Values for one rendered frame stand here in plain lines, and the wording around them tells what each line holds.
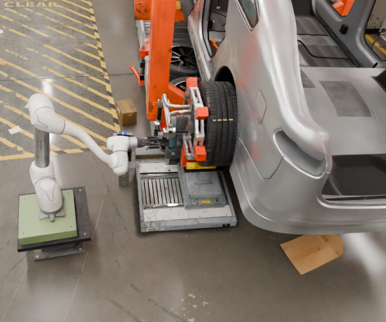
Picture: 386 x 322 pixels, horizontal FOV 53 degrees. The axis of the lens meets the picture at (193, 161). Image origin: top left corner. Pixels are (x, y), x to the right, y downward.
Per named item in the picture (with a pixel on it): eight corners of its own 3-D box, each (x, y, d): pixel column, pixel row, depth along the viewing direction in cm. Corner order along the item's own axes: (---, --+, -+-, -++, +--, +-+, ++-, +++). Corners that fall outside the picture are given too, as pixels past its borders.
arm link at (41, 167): (34, 195, 279) (27, 174, 292) (57, 190, 287) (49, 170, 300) (30, 108, 230) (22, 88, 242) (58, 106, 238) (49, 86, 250)
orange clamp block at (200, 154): (203, 152, 282) (205, 160, 276) (192, 152, 280) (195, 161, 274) (204, 145, 277) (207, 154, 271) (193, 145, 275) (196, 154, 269)
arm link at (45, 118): (67, 124, 235) (61, 110, 243) (39, 115, 222) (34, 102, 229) (57, 139, 239) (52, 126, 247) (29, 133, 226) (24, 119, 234)
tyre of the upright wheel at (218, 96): (214, 98, 340) (220, 171, 329) (188, 98, 335) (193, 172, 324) (236, 67, 276) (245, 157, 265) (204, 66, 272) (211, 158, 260)
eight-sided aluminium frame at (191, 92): (197, 174, 298) (208, 120, 260) (189, 174, 297) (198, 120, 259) (186, 128, 335) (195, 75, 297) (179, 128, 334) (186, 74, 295)
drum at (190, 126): (196, 137, 298) (199, 123, 288) (169, 137, 293) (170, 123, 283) (193, 125, 307) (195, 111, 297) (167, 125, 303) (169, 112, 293)
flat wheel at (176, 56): (144, 65, 451) (145, 47, 434) (192, 55, 481) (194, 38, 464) (172, 96, 415) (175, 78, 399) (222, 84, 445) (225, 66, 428)
